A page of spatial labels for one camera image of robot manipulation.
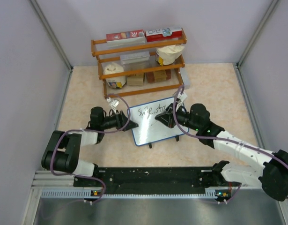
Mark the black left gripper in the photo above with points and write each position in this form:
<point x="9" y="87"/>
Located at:
<point x="121" y="120"/>

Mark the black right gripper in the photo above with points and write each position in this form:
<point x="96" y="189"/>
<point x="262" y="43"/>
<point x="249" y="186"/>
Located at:
<point x="167" y="117"/>

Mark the blue framed whiteboard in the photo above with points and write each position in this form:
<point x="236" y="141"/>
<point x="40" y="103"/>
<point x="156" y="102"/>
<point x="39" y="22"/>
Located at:
<point x="144" y="114"/>

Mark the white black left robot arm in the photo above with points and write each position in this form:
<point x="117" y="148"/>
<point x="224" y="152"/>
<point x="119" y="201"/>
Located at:
<point x="63" y="149"/>

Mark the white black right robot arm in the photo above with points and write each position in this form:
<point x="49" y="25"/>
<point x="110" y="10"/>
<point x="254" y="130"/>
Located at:
<point x="264" y="169"/>

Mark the metal whiteboard stand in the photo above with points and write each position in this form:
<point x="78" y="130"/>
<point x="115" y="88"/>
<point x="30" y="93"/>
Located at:
<point x="176" y="138"/>

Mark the beige sponge stack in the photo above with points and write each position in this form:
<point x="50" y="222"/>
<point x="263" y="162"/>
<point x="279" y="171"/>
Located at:
<point x="135" y="79"/>

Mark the brown sponge stack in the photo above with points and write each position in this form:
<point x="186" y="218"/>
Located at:
<point x="158" y="76"/>

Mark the grey block beside rack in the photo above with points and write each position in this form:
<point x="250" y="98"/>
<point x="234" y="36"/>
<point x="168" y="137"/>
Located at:
<point x="185" y="78"/>

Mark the orange wooden shelf rack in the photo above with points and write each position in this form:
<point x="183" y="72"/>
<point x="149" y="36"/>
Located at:
<point x="150" y="66"/>

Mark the cream bag upper shelf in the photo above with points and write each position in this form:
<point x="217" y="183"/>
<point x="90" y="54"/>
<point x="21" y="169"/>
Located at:
<point x="168" y="54"/>

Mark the silver metal box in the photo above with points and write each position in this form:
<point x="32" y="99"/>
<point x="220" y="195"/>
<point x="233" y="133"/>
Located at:
<point x="134" y="57"/>

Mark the red white wrap box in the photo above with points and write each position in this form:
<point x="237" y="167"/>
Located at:
<point x="163" y="34"/>

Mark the red foil wrap box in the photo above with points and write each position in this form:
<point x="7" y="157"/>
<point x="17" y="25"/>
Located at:
<point x="125" y="38"/>

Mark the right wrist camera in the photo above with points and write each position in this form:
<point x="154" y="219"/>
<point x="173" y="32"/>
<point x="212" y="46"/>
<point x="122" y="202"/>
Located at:
<point x="179" y="99"/>

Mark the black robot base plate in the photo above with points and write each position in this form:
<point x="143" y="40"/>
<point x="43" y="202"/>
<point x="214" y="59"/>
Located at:
<point x="159" y="180"/>

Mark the grey slotted cable duct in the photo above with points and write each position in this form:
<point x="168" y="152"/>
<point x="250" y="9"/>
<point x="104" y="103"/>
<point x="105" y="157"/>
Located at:
<point x="91" y="194"/>

